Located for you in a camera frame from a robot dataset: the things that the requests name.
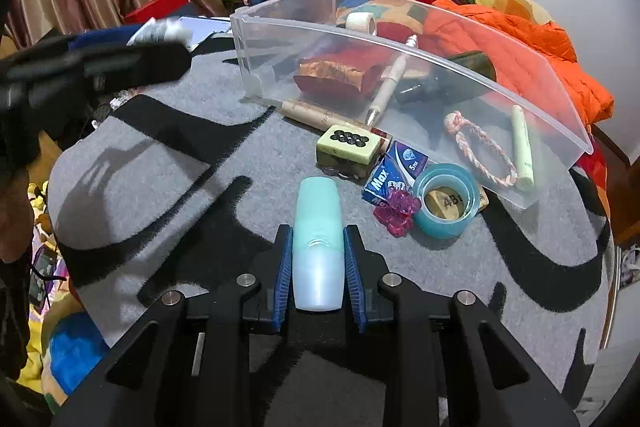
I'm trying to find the long beige cosmetic tube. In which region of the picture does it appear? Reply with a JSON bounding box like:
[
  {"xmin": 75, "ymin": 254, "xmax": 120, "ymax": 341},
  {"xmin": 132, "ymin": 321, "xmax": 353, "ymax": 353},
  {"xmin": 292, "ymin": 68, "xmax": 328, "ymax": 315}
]
[{"xmin": 280, "ymin": 99, "xmax": 392, "ymax": 148}]

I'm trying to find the orange puffer jacket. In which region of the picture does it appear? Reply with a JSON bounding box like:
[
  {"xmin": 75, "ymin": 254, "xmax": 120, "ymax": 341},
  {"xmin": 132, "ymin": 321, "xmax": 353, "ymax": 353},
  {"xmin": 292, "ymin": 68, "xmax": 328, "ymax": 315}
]
[{"xmin": 420, "ymin": 0, "xmax": 615, "ymax": 126}]

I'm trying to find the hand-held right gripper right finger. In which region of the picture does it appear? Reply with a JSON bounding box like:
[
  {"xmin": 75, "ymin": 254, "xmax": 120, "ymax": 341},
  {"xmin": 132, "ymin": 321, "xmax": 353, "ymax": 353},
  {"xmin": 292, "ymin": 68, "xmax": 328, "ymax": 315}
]
[{"xmin": 342, "ymin": 224, "xmax": 581, "ymax": 427}]

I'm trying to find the blue notebook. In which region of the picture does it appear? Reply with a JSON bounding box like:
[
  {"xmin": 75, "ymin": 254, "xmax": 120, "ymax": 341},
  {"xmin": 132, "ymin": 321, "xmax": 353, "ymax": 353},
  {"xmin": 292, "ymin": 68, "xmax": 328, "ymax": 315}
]
[{"xmin": 177, "ymin": 14, "xmax": 234, "ymax": 48}]

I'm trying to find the small blue box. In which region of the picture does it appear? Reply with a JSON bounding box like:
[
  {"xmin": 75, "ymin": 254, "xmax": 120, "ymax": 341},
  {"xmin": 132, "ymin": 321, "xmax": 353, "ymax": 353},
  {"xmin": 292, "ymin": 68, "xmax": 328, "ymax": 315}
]
[{"xmin": 362, "ymin": 141, "xmax": 432, "ymax": 208}]

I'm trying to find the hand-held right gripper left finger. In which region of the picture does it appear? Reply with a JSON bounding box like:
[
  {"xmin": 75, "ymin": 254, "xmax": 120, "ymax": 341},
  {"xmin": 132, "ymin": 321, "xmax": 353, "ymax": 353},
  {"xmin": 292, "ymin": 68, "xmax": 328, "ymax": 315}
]
[{"xmin": 50, "ymin": 224, "xmax": 296, "ymax": 427}]

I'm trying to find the clear plastic storage box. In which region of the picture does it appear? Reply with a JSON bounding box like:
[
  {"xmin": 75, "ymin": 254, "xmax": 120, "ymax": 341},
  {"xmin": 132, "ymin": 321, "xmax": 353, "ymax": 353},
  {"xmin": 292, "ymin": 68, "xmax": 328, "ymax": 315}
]
[{"xmin": 230, "ymin": 0, "xmax": 594, "ymax": 211}]

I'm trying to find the pink braided rope loop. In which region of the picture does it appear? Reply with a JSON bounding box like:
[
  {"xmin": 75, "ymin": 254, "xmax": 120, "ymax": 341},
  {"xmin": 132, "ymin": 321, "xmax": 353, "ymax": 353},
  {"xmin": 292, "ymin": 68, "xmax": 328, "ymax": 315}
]
[{"xmin": 444, "ymin": 112, "xmax": 519, "ymax": 186}]

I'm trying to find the pink plastic hair clip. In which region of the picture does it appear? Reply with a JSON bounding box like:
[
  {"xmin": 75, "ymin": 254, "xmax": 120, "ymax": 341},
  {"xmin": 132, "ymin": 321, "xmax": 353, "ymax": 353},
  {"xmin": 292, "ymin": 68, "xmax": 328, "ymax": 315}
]
[{"xmin": 374, "ymin": 189, "xmax": 422, "ymax": 238}]

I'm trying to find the white bandage roll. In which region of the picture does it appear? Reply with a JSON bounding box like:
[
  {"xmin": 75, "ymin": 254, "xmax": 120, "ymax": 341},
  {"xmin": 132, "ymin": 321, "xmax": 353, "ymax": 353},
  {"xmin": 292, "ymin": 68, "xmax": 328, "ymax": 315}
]
[{"xmin": 346, "ymin": 12, "xmax": 377, "ymax": 34}]

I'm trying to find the green glass bottle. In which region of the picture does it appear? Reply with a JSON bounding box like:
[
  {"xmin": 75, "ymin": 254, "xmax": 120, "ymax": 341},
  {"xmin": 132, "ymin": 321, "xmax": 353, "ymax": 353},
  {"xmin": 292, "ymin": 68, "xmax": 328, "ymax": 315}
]
[{"xmin": 395, "ymin": 51, "xmax": 498, "ymax": 106}]

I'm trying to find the grey black blanket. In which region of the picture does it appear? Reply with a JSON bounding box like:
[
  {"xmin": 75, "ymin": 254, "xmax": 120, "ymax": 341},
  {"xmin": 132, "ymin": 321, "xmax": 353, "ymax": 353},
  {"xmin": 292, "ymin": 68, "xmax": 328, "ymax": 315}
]
[{"xmin": 47, "ymin": 29, "xmax": 614, "ymax": 427}]

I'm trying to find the teal plastic bottle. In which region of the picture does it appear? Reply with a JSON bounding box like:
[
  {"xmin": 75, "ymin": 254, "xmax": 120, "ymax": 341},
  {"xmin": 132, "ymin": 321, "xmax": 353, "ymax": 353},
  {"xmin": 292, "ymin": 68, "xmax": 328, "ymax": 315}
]
[{"xmin": 292, "ymin": 177, "xmax": 346, "ymax": 312}]

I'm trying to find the teal tape roll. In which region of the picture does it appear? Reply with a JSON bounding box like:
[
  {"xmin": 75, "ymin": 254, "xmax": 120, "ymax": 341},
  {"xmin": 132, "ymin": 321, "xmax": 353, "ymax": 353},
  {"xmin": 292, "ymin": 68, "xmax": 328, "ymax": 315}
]
[{"xmin": 412, "ymin": 163, "xmax": 481, "ymax": 238}]

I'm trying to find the pale green mahjong tile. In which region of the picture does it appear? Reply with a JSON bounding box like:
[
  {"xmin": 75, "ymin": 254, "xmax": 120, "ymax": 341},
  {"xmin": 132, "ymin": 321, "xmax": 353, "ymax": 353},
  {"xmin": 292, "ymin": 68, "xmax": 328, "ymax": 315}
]
[{"xmin": 316, "ymin": 125, "xmax": 384, "ymax": 180}]

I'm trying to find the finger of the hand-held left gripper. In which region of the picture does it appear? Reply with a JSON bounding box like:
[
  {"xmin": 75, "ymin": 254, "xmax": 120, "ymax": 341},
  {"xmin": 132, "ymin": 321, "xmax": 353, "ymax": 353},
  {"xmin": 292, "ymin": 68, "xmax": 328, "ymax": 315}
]
[
  {"xmin": 82, "ymin": 40, "xmax": 194, "ymax": 88},
  {"xmin": 65, "ymin": 29, "xmax": 137, "ymax": 54}
]

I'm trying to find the white ointment tube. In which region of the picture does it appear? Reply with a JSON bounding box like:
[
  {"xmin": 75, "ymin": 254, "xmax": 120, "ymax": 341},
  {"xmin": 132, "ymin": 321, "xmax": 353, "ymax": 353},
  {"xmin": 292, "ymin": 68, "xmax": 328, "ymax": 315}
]
[{"xmin": 127, "ymin": 18, "xmax": 193, "ymax": 54}]

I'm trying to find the pale green lip balm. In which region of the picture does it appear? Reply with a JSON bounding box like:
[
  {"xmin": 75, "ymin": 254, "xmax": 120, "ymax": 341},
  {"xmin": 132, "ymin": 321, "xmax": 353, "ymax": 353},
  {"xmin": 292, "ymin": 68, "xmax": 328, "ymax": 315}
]
[{"xmin": 510, "ymin": 105, "xmax": 535, "ymax": 192}]

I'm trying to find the red box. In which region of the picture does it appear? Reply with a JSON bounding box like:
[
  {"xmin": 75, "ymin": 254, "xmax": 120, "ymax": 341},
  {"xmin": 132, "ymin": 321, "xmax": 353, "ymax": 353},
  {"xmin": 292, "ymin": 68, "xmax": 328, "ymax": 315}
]
[{"xmin": 124, "ymin": 0, "xmax": 191, "ymax": 26}]

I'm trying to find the white pen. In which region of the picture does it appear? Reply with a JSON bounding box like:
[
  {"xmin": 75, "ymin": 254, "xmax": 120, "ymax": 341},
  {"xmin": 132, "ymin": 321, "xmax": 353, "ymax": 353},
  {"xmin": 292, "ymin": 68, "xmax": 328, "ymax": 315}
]
[{"xmin": 367, "ymin": 34, "xmax": 419, "ymax": 126}]

